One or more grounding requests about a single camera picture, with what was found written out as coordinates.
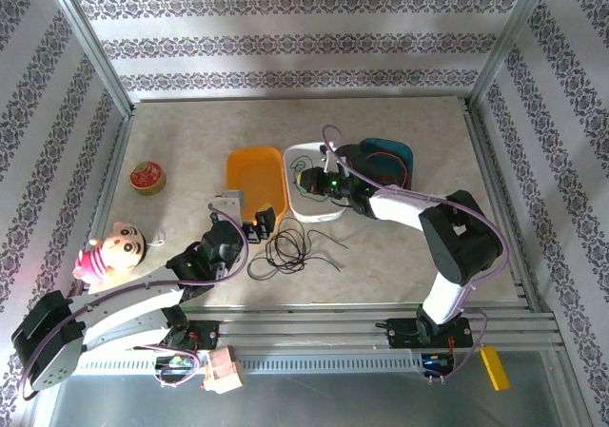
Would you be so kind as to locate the white plastic bin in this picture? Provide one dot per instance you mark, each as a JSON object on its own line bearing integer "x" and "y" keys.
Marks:
{"x": 314, "y": 210}

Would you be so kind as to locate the orange plastic bin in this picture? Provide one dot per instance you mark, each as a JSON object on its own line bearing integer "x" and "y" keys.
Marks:
{"x": 254, "y": 180}

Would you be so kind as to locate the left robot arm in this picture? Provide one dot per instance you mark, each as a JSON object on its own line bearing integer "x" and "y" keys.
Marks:
{"x": 123, "y": 303}

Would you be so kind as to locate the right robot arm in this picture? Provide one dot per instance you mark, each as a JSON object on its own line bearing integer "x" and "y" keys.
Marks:
{"x": 457, "y": 246}

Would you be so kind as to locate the teal plastic bin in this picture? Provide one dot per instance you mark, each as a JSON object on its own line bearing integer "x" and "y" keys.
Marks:
{"x": 390, "y": 161}

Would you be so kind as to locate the cartoon doll toy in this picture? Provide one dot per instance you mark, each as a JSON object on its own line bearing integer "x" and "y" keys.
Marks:
{"x": 121, "y": 246}

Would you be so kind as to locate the small round red tin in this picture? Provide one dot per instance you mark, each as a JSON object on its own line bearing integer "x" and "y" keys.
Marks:
{"x": 147, "y": 177}

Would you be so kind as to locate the pink beige box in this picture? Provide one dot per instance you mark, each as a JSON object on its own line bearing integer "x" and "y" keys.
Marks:
{"x": 222, "y": 370}

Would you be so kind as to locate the yellow block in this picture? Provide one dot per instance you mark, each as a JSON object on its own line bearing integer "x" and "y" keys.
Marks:
{"x": 495, "y": 369}

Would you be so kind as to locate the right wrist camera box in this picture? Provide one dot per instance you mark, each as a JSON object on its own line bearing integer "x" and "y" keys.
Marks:
{"x": 328, "y": 160}

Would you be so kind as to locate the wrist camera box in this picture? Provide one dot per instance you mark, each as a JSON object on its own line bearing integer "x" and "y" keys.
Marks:
{"x": 228, "y": 203}
{"x": 328, "y": 160}

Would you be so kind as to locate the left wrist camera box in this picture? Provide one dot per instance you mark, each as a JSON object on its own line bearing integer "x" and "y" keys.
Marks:
{"x": 228, "y": 203}

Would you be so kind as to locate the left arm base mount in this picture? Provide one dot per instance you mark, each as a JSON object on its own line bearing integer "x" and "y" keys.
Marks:
{"x": 204, "y": 336}

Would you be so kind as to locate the aluminium rail frame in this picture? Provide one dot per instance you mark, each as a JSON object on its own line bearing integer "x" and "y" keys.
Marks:
{"x": 304, "y": 329}

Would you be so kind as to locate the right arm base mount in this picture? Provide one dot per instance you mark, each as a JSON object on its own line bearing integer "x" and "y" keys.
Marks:
{"x": 404, "y": 334}

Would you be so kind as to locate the aluminium frame post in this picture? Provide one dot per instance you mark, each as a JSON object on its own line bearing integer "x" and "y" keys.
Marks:
{"x": 509, "y": 37}
{"x": 90, "y": 46}

